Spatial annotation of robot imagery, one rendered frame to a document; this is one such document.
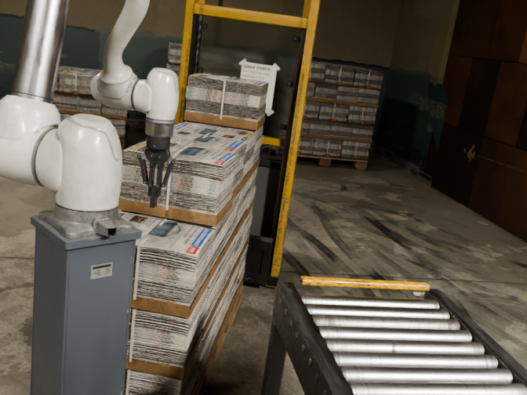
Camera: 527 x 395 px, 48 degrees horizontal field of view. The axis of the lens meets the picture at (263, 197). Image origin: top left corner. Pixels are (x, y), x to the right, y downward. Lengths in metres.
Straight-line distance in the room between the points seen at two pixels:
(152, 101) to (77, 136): 0.46
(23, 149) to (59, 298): 0.38
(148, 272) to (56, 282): 0.47
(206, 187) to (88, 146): 0.76
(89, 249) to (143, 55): 7.43
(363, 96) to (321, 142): 0.78
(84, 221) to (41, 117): 0.28
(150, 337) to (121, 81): 0.84
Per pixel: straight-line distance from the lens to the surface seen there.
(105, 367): 1.68
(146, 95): 1.87
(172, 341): 2.03
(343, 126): 7.65
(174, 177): 2.14
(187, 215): 2.15
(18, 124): 1.56
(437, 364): 1.60
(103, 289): 1.56
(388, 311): 1.79
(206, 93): 2.97
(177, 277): 1.93
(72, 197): 1.48
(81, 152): 1.45
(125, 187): 2.21
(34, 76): 1.59
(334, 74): 7.51
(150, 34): 8.82
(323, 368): 1.43
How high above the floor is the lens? 1.52
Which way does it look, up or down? 15 degrees down
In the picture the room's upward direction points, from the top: 8 degrees clockwise
